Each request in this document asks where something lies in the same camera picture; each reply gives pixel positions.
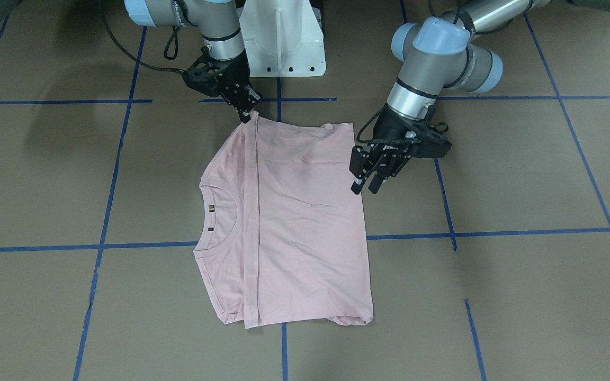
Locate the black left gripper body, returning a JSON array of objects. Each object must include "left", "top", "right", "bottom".
[{"left": 349, "top": 103, "right": 422, "bottom": 183}]

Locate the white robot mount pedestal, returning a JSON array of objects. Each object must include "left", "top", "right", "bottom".
[{"left": 239, "top": 1, "right": 327, "bottom": 78}]

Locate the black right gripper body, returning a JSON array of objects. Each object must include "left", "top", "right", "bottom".
[{"left": 208, "top": 56, "right": 262, "bottom": 115}]

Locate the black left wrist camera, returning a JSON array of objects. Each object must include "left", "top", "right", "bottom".
[{"left": 406, "top": 120, "right": 451, "bottom": 159}]

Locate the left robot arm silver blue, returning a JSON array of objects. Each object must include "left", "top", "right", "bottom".
[{"left": 349, "top": 1, "right": 546, "bottom": 195}]

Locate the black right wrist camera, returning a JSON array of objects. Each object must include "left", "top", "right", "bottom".
[{"left": 182, "top": 52, "right": 220, "bottom": 97}]

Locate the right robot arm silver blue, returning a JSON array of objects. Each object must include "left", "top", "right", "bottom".
[{"left": 121, "top": 1, "right": 262, "bottom": 123}]

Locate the pink Snoopy t-shirt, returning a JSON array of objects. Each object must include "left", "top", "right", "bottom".
[{"left": 194, "top": 111, "right": 374, "bottom": 330}]

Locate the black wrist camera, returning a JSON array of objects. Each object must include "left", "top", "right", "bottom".
[
  {"left": 182, "top": 52, "right": 220, "bottom": 97},
  {"left": 406, "top": 120, "right": 451, "bottom": 159}
]

